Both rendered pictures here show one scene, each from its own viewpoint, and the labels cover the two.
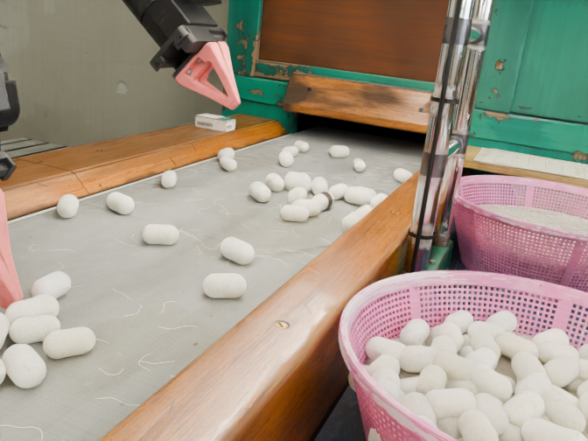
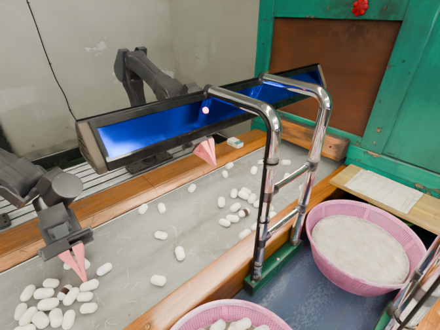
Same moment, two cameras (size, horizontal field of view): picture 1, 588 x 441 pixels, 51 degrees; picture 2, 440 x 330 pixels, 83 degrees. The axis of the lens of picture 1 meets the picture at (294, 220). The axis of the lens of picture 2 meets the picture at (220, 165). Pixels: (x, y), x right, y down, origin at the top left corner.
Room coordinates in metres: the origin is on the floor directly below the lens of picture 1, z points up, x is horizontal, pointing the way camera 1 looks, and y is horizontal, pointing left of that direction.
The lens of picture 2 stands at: (0.24, -0.21, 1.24)
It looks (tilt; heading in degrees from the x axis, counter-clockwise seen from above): 33 degrees down; 28
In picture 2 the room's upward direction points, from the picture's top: straight up
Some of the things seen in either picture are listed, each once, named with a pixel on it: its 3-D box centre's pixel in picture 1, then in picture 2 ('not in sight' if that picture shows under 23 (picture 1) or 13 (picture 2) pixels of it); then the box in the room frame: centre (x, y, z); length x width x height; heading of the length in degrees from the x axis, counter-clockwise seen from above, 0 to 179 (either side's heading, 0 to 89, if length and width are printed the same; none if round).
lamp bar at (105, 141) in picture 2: not in sight; (237, 99); (0.71, 0.00, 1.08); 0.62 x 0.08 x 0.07; 159
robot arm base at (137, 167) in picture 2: not in sight; (148, 154); (0.90, 0.48, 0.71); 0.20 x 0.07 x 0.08; 161
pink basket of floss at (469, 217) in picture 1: (545, 236); (357, 247); (0.77, -0.33, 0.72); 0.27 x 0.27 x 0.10
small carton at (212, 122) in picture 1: (215, 122); (235, 143); (1.06, 0.15, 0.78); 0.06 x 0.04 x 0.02; 69
